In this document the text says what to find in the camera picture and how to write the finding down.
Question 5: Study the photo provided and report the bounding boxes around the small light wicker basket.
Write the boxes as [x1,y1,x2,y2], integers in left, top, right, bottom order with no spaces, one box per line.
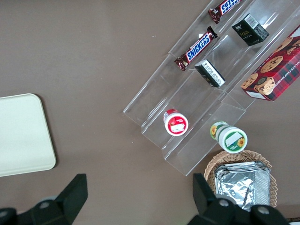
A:
[203,150,278,209]

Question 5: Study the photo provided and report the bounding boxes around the clear acrylic stepped shelf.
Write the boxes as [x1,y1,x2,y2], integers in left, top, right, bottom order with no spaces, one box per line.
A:
[122,0,300,177]

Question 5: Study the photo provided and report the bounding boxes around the red tartan cookie box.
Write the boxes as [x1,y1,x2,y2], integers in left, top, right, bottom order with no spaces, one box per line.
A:
[240,24,300,101]

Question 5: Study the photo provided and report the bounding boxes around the cream rectangular plastic tray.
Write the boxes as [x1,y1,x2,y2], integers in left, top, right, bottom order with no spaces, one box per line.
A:
[0,93,57,178]

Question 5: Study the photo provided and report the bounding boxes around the silver foil packets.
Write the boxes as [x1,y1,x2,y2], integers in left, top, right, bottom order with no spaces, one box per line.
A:
[214,161,270,211]

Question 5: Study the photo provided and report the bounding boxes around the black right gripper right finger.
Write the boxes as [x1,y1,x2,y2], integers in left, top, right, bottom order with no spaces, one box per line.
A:
[188,173,291,225]

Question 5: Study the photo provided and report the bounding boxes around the Snickers chocolate bar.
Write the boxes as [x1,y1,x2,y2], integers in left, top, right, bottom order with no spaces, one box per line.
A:
[208,0,243,24]
[174,26,218,72]

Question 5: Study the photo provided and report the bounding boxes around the red lid yogurt cup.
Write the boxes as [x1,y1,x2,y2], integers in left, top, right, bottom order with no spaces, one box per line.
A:
[163,108,189,136]

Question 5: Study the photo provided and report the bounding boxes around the small black carton box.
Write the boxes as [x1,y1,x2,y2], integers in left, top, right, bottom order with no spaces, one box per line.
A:
[194,59,226,88]
[231,13,270,47]

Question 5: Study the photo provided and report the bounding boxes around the green lid sunflower cup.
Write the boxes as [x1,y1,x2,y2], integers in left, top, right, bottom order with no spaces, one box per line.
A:
[209,121,248,154]

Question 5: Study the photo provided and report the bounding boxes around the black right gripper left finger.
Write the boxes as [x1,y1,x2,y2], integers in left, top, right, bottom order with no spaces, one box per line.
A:
[0,173,89,225]

